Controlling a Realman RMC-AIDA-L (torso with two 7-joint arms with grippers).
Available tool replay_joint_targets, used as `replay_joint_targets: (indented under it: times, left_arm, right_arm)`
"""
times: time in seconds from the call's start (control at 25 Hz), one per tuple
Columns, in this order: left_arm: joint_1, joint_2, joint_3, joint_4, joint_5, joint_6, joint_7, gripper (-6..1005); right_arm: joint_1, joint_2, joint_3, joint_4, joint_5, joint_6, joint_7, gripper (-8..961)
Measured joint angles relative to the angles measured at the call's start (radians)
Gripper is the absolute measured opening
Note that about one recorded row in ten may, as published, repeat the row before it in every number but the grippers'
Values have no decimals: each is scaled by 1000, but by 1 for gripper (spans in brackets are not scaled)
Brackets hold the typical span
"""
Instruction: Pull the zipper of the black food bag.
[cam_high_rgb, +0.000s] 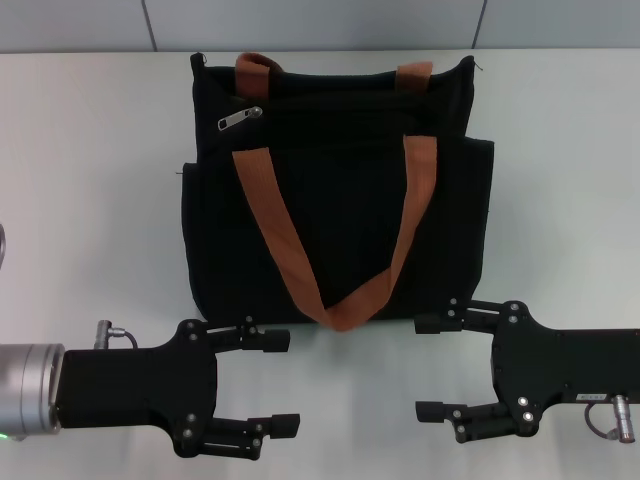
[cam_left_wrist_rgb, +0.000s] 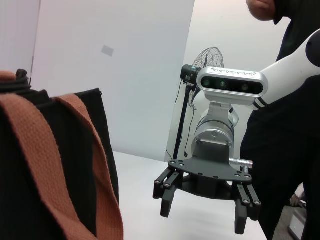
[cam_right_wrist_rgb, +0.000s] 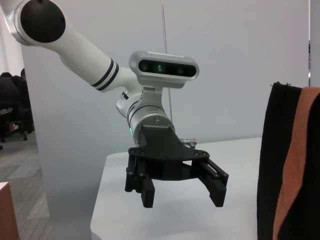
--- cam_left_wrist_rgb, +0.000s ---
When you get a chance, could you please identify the person in black clothes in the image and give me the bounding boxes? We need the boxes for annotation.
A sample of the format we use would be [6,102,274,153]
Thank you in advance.
[239,0,320,240]

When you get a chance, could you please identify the black standing fan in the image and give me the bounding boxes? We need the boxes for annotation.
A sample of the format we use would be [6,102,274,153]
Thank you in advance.
[172,46,225,162]

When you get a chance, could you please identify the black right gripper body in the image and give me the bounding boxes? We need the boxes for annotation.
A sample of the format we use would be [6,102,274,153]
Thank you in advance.
[168,137,254,201]

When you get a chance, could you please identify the black bag with orange straps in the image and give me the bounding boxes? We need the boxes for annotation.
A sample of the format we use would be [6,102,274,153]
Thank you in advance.
[0,68,125,240]

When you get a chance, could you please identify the small grey wall sticker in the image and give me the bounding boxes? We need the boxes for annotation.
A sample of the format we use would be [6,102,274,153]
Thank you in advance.
[100,44,115,56]

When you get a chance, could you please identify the silver right gripper cable connector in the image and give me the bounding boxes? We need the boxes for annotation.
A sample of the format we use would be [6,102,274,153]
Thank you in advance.
[229,157,254,174]

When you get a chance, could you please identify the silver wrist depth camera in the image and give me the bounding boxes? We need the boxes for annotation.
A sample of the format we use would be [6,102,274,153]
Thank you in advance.
[196,66,270,118]

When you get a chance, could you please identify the bare forearm of person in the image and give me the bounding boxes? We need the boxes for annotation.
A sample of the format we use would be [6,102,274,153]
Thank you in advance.
[246,0,277,23]

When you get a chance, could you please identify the thin black fan cable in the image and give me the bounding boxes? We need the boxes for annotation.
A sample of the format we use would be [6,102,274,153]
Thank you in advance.
[184,107,199,158]

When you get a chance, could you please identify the grey box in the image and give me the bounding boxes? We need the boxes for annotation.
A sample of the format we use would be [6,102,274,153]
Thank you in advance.
[288,207,309,236]

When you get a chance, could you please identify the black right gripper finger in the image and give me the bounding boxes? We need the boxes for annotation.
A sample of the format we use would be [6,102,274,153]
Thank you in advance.
[232,182,263,236]
[153,167,187,218]

